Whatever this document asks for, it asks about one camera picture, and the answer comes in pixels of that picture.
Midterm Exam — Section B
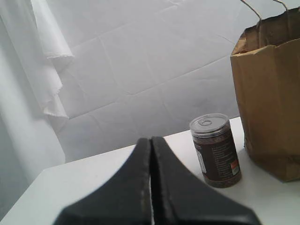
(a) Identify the clear can with brown label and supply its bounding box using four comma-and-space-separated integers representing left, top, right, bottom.
189, 113, 241, 188

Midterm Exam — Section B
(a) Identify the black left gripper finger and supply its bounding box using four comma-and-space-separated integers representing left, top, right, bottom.
95, 136, 150, 225
54, 138, 152, 225

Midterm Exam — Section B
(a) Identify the brown paper bag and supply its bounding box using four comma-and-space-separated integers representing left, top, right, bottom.
230, 7, 300, 181

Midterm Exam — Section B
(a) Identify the white hanging backdrop cloth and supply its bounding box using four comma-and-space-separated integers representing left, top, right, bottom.
0, 0, 74, 120

